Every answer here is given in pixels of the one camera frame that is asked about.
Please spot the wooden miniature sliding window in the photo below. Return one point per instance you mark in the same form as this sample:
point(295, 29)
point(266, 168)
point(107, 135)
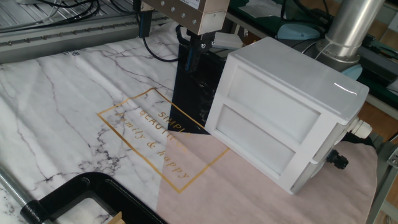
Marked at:
point(116, 219)

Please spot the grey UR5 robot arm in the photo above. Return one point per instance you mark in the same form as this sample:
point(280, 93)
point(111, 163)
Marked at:
point(351, 25)

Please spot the aluminium linear rail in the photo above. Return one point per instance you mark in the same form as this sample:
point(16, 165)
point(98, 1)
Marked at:
point(62, 40)

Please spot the silver Schunk gripper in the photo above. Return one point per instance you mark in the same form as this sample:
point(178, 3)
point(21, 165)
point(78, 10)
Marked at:
point(186, 12)

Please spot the black C-clamp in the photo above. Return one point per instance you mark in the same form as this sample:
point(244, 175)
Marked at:
point(93, 186)

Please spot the white electrical enclosure box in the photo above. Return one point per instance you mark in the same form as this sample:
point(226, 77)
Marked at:
point(295, 77)

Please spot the ribbed aluminium plate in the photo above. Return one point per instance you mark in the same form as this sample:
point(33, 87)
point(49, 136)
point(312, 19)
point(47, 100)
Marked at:
point(31, 12)

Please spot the aluminium frame profile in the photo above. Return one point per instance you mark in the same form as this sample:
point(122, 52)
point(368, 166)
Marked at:
point(384, 174)

